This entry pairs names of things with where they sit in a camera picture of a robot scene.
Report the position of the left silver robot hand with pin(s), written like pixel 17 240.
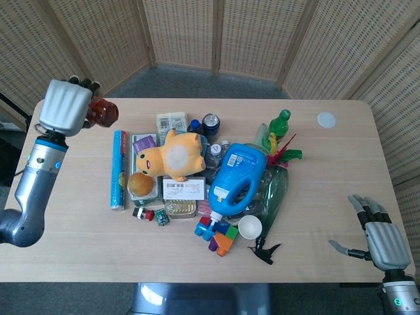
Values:
pixel 64 106

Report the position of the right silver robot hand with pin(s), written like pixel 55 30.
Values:
pixel 387 244

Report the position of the brown syrup bottle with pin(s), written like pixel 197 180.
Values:
pixel 105 113

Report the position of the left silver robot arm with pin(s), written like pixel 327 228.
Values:
pixel 33 187

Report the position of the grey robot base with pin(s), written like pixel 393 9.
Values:
pixel 203 298

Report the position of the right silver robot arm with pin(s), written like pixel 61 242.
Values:
pixel 398 295

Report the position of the dark bottle with blue cap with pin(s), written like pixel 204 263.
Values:
pixel 194 126

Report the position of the clear water bottle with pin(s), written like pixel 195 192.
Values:
pixel 225 144
pixel 215 155

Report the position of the green soda bottle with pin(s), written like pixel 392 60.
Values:
pixel 279 126

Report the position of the blue wrap roll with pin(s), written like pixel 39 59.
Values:
pixel 118 170

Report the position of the purple card packet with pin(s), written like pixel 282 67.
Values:
pixel 144 143

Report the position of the white tissue pack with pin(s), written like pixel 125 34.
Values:
pixel 181 120
pixel 164 122

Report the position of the round brown bread bun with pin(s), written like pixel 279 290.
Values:
pixel 140 184

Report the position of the yellow plush toy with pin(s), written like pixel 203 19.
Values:
pixel 174 157

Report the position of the flat green white box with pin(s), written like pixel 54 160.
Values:
pixel 144 198

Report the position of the black spring clamp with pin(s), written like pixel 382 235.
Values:
pixel 264 252

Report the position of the red emergency push button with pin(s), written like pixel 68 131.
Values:
pixel 142 214

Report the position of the colourful feather shuttlecock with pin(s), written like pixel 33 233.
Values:
pixel 282 155

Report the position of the woven folding screen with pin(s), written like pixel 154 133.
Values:
pixel 180 33

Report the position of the white paper cup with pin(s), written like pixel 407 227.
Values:
pixel 250 226

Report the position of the white round table cap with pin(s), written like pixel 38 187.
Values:
pixel 327 119

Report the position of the white box with barcode label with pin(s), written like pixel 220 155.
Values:
pixel 185 191

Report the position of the dark blue drink can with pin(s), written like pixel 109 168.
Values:
pixel 210 126

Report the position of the golden flat tin can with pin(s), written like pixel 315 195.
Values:
pixel 181 208

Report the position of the green toy block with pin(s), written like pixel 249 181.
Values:
pixel 231 232

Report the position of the orange toy block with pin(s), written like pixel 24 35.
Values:
pixel 224 244

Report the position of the pale green tube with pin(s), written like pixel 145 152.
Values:
pixel 261 134

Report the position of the blue detergent jug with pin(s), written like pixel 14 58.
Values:
pixel 236 170

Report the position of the red straw pack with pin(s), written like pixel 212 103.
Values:
pixel 204 206

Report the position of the purple toy block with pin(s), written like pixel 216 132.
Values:
pixel 213 244

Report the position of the red toy block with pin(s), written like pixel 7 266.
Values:
pixel 205 220

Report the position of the blue toy block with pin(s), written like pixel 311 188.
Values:
pixel 205 231

